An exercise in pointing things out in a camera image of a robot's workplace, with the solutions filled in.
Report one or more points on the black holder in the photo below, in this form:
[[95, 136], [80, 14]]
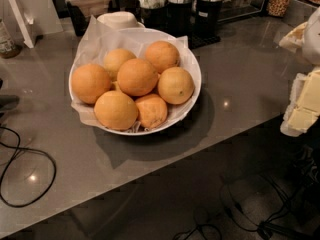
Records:
[[178, 18], [154, 18], [206, 18]]

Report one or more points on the white sign stand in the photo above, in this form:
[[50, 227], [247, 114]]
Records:
[[25, 22]]

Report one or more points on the white upturned cup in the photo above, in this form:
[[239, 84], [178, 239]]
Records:
[[120, 20]]

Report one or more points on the orange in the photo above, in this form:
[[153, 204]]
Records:
[[89, 82], [114, 59], [137, 77], [153, 111], [175, 85], [162, 55], [116, 110]]

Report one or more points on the white bowl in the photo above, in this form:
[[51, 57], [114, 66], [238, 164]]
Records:
[[191, 67]]

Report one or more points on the black holder left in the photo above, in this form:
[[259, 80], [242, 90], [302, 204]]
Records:
[[154, 18]]

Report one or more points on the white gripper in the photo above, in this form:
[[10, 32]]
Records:
[[312, 39]]

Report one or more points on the black holder middle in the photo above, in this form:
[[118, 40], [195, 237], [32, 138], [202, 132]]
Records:
[[178, 18]]

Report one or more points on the white paper liner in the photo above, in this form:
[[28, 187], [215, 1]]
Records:
[[96, 40]]

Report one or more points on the glass jar left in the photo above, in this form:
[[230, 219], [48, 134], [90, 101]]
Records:
[[8, 48]]

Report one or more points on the black holder right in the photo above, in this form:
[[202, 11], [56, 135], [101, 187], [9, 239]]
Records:
[[206, 18]]

